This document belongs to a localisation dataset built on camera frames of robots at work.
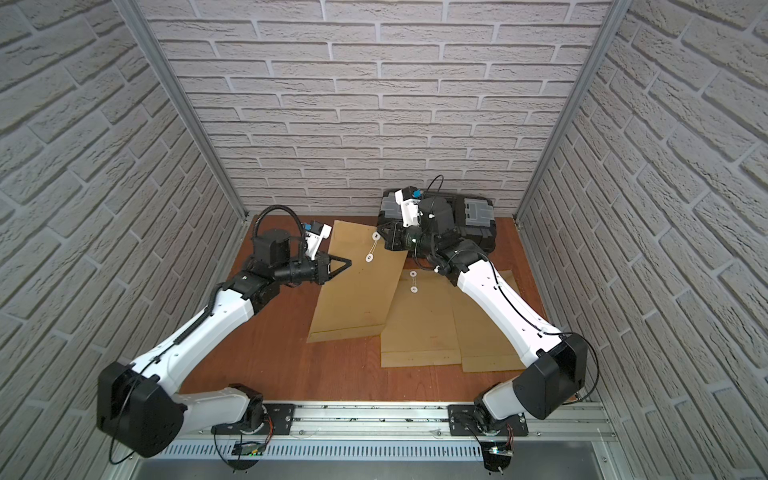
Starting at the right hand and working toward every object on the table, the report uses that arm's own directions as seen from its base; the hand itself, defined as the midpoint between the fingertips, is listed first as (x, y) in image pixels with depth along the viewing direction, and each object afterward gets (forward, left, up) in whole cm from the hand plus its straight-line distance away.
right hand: (382, 228), depth 72 cm
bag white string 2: (+1, -9, -32) cm, 33 cm away
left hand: (-6, +8, -5) cm, 11 cm away
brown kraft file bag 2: (-13, -10, -33) cm, 37 cm away
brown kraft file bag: (-13, +8, -12) cm, 20 cm away
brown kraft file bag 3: (-19, -28, -31) cm, 46 cm away
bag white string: (-3, +4, -8) cm, 9 cm away
